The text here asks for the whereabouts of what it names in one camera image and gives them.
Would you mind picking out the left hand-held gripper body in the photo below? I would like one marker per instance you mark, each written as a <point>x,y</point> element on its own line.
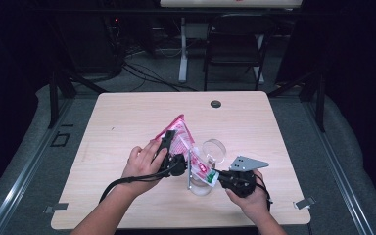
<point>176,164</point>

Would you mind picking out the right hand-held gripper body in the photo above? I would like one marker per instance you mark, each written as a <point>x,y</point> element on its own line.
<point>238,182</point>

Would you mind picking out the red and white plastic bag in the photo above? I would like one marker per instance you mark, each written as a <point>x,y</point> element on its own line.
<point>182,137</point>

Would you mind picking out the glass jar with hinged lid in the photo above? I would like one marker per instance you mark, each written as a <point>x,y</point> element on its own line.
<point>215,151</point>

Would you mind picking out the person's right hand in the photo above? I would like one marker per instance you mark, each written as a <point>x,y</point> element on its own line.
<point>254,205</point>

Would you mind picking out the person's left hand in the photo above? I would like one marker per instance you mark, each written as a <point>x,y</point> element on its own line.
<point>140,169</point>

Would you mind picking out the dark round table grommet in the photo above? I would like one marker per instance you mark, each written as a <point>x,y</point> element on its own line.
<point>215,104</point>

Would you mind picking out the white desk leg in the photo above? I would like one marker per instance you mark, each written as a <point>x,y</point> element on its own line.
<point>183,58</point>
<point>260,71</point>

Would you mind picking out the black folding chair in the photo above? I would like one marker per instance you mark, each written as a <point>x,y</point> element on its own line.
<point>233,55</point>

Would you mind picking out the black metal stand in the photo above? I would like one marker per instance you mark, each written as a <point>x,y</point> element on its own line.
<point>319,104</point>
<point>54,104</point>

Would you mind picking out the dark equipment box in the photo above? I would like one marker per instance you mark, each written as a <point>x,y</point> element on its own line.
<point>88,45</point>

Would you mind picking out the metal floor rail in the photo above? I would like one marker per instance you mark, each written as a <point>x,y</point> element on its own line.
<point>19,186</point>
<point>339,176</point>

